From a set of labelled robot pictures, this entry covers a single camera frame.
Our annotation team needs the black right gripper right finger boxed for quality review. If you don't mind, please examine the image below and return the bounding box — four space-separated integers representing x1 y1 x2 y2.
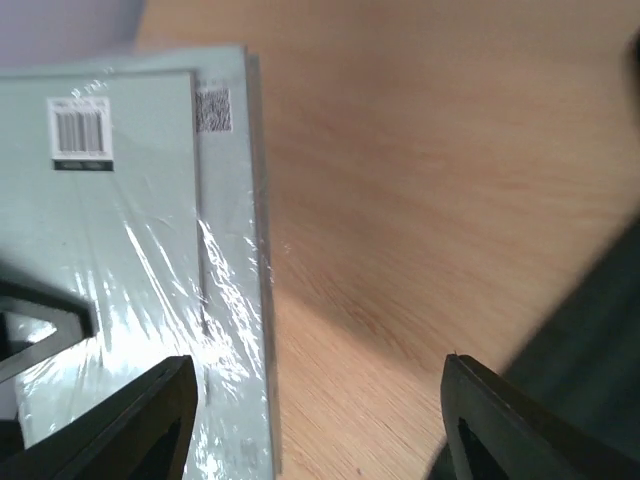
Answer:
440 354 639 479

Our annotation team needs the grey shrink-wrapped notebook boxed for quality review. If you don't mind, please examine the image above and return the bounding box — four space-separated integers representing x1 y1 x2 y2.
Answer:
1 45 281 479

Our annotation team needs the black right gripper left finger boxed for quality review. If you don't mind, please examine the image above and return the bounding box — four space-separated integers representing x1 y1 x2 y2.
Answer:
1 355 198 479

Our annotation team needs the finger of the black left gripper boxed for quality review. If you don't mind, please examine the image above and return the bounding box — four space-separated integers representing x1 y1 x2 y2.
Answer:
1 279 96 382

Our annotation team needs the black student backpack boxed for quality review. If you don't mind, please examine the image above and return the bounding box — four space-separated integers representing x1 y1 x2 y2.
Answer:
429 34 640 480

